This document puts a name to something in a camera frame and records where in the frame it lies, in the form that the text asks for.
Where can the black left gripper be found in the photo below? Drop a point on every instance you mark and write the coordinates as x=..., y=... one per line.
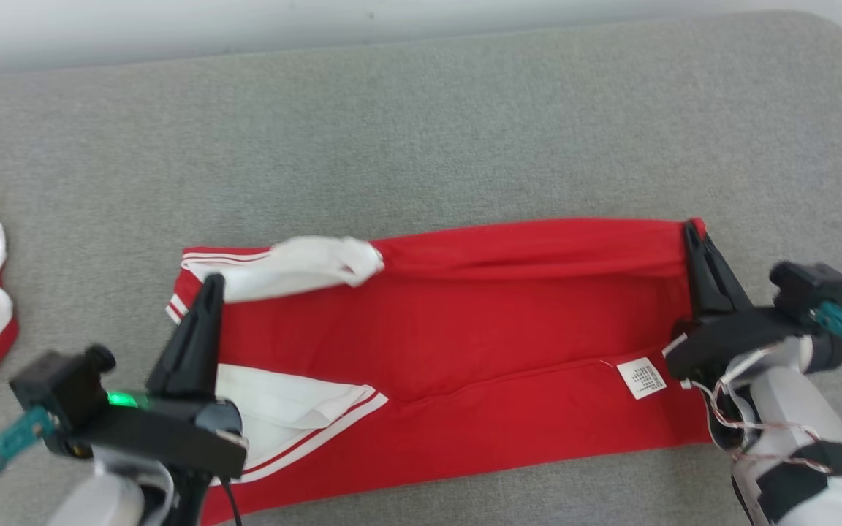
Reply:
x=165, y=435

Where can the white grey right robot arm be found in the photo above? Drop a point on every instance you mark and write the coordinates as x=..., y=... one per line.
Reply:
x=816, y=467

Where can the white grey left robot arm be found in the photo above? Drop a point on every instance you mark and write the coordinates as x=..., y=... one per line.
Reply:
x=99, y=504

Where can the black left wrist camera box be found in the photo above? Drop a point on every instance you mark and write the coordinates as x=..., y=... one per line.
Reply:
x=55, y=383

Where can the red jersey with white sleeves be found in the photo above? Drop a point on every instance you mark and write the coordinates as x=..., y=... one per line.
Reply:
x=465, y=351

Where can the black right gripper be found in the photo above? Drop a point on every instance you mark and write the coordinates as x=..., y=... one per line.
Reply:
x=735, y=340

